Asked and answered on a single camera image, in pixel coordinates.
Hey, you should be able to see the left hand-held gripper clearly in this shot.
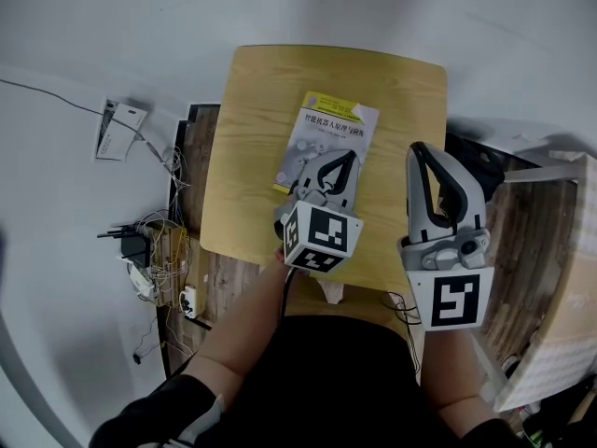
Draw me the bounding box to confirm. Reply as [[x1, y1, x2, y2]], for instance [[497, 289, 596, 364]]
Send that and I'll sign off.
[[272, 148, 365, 277]]

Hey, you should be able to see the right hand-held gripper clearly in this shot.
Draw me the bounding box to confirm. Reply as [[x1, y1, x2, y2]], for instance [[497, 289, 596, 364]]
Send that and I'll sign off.
[[396, 141, 495, 333]]

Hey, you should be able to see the yellow and grey book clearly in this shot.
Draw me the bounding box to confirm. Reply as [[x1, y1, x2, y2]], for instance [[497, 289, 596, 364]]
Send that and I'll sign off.
[[271, 91, 381, 196]]

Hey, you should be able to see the person's left forearm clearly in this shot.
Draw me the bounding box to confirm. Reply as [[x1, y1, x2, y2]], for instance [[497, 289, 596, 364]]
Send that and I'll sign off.
[[179, 248, 312, 413]]

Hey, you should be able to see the person's right forearm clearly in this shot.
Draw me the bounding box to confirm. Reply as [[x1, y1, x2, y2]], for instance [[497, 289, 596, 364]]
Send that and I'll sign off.
[[422, 328, 495, 427]]

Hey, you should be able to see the large cardboard box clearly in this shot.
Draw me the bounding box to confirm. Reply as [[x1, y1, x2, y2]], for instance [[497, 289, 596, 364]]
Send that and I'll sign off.
[[493, 153, 597, 413]]

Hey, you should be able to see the white power strip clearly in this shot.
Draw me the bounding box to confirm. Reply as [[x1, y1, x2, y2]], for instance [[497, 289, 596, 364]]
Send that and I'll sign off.
[[179, 285, 201, 319]]

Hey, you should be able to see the person's black clothing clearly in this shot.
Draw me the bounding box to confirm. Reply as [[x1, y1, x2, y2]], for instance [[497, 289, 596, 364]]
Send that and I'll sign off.
[[90, 315, 519, 448]]

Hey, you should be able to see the black router with antennas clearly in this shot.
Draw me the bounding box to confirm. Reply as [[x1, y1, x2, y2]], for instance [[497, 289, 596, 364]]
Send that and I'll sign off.
[[96, 223, 156, 270]]

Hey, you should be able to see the white flat box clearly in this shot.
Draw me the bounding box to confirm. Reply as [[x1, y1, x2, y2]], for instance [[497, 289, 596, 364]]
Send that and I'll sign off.
[[94, 99, 149, 163]]

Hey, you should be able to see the small white device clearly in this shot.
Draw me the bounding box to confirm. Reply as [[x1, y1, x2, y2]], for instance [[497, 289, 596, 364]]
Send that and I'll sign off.
[[126, 259, 158, 303]]

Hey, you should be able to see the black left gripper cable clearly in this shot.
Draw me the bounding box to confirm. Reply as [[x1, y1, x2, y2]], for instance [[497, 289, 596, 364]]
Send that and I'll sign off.
[[278, 267, 300, 322]]

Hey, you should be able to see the thin black right gripper cable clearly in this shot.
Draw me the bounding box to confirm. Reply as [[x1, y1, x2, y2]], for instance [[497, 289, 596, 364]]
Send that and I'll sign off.
[[385, 290, 424, 375]]

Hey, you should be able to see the small cardboard box with wires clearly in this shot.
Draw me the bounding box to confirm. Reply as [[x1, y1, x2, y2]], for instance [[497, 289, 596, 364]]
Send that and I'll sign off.
[[147, 218, 193, 308]]

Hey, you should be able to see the small black plug with cable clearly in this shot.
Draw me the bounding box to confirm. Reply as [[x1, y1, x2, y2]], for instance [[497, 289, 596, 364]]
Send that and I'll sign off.
[[132, 315, 160, 366]]

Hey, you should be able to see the long grey cable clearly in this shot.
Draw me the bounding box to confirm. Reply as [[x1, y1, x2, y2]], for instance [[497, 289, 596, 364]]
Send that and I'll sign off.
[[0, 77, 190, 193]]

